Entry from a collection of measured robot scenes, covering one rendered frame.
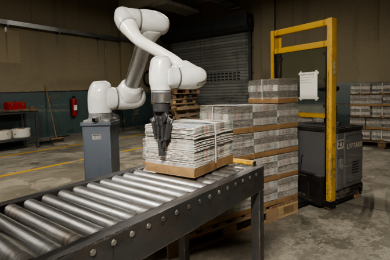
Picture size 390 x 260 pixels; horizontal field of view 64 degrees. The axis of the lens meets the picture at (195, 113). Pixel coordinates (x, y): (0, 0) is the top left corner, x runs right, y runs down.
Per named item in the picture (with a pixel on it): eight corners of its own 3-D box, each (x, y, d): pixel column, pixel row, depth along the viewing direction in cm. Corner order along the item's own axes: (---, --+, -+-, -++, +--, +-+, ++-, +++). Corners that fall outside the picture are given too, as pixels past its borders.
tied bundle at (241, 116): (199, 132, 278) (198, 105, 276) (224, 129, 295) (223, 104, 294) (227, 136, 247) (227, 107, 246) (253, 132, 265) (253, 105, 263)
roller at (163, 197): (106, 187, 144) (106, 176, 144) (184, 209, 115) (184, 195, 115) (97, 190, 140) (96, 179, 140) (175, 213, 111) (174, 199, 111)
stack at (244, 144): (144, 239, 252) (140, 137, 247) (249, 207, 318) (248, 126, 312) (168, 260, 220) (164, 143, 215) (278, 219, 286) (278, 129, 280)
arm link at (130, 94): (109, 98, 227) (137, 97, 239) (115, 114, 218) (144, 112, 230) (134, 2, 178) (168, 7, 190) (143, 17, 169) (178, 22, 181)
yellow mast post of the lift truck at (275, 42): (271, 184, 362) (270, 31, 351) (276, 183, 367) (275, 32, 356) (277, 186, 355) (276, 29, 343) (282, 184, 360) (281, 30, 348)
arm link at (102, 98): (85, 112, 215) (83, 80, 214) (111, 111, 225) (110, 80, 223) (91, 114, 202) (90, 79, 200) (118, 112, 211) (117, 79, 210)
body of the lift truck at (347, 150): (281, 190, 369) (280, 123, 363) (309, 182, 399) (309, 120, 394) (336, 207, 312) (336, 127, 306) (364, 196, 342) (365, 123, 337)
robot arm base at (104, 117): (79, 123, 201) (79, 114, 200) (92, 120, 223) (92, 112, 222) (107, 122, 200) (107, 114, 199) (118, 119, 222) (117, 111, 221)
